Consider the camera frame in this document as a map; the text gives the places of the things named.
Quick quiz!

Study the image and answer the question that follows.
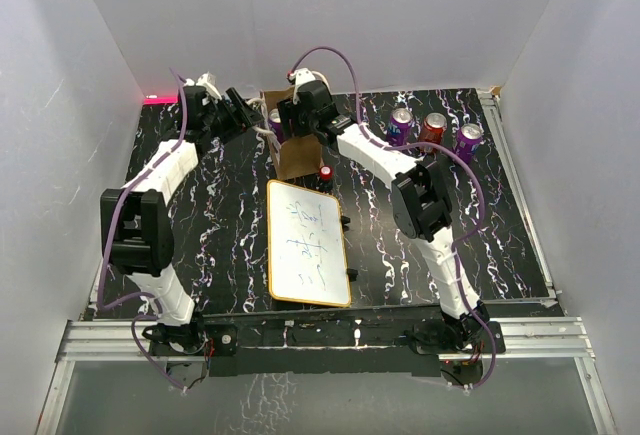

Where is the purple fanta can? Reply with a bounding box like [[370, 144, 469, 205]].
[[386, 107, 414, 146]]

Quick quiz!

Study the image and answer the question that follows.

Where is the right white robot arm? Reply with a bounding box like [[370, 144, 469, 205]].
[[277, 75, 489, 352]]

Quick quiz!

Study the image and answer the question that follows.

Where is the pink tape strip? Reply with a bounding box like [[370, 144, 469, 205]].
[[143, 94, 180, 105]]

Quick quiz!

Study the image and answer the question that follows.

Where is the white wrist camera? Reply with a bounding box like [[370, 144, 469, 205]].
[[287, 68, 316, 86], [196, 72, 222, 100]]

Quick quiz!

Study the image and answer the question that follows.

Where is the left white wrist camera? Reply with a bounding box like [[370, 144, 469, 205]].
[[196, 72, 222, 100]]

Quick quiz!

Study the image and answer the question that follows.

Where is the black board clip lower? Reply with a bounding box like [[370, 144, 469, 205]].
[[346, 268, 359, 282]]

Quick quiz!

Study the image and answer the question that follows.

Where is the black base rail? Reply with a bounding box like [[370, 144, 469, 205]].
[[142, 304, 506, 381]]

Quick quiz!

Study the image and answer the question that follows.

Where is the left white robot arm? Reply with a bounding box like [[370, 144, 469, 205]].
[[96, 75, 263, 354]]

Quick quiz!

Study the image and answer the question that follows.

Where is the red can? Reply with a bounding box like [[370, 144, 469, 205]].
[[418, 112, 447, 144]]

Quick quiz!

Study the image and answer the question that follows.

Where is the brown canvas bag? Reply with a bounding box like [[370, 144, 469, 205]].
[[248, 70, 329, 181]]

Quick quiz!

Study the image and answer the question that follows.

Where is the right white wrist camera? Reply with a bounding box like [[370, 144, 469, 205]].
[[287, 68, 316, 86]]

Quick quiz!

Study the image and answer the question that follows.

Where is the white dry-erase board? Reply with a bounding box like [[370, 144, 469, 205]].
[[267, 180, 351, 308]]

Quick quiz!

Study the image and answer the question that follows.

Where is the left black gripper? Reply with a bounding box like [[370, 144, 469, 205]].
[[202, 90, 263, 144]]

